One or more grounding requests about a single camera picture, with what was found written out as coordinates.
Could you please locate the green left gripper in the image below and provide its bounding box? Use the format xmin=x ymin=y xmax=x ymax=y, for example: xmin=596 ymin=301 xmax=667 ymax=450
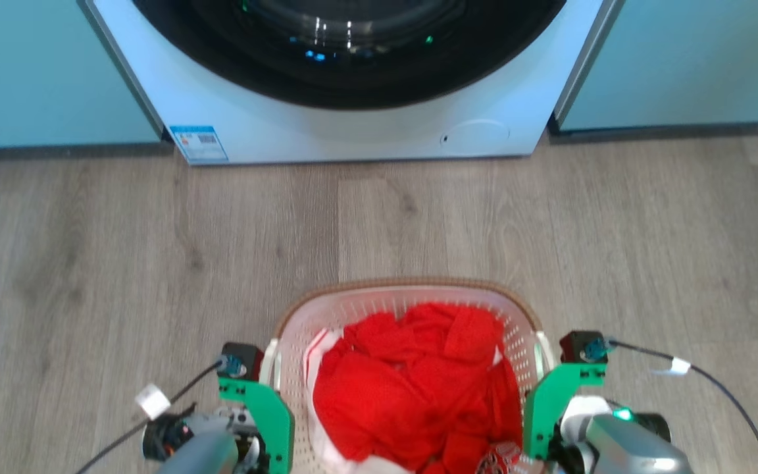
xmin=217 ymin=376 xmax=295 ymax=474

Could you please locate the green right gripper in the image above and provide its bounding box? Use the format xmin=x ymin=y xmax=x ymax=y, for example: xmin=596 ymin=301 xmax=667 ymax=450
xmin=522 ymin=361 xmax=607 ymax=461

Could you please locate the white perforated laundry basket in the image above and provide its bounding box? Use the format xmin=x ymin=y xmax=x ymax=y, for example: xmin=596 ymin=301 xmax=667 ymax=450
xmin=266 ymin=277 xmax=556 ymax=474

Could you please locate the white garment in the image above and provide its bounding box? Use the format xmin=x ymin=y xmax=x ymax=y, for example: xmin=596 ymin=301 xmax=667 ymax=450
xmin=304 ymin=329 xmax=413 ymax=474

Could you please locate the red white patterned cloth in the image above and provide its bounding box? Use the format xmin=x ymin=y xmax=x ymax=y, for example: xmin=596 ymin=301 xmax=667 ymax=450
xmin=476 ymin=442 xmax=526 ymax=474

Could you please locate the red garment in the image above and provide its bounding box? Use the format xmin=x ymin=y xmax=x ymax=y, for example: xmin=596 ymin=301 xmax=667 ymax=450
xmin=313 ymin=302 xmax=523 ymax=474

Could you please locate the round white filter cover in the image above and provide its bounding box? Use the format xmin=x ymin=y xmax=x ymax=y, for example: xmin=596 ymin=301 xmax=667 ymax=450
xmin=440 ymin=119 xmax=511 ymax=151

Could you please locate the blue energy label sticker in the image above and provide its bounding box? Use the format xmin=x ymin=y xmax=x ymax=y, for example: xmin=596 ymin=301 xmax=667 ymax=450
xmin=169 ymin=125 xmax=230 ymax=165

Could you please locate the white front-load washing machine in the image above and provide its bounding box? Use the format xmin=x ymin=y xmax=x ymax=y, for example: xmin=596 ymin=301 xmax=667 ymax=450
xmin=78 ymin=0 xmax=624 ymax=166

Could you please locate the black round washer door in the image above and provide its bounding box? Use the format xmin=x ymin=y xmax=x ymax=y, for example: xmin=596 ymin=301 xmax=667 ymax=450
xmin=132 ymin=0 xmax=567 ymax=111

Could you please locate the teal cabinet panel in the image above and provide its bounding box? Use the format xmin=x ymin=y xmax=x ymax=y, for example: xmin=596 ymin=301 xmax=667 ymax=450
xmin=0 ymin=0 xmax=163 ymax=151
xmin=555 ymin=0 xmax=758 ymax=132

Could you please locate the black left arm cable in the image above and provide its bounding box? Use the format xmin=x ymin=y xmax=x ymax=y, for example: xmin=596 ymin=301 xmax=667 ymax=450
xmin=74 ymin=359 xmax=230 ymax=474

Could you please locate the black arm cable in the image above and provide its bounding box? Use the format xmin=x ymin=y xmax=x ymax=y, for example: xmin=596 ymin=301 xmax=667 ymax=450
xmin=74 ymin=359 xmax=230 ymax=474
xmin=605 ymin=338 xmax=758 ymax=474

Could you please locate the white square cable tag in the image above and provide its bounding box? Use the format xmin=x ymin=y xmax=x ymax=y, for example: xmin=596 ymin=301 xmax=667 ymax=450
xmin=135 ymin=384 xmax=172 ymax=421

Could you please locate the white flat cable tag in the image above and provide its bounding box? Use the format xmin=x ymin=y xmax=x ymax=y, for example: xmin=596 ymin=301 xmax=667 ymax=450
xmin=650 ymin=357 xmax=692 ymax=377

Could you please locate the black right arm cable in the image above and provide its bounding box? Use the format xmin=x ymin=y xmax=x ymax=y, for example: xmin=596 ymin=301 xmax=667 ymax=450
xmin=605 ymin=338 xmax=758 ymax=474

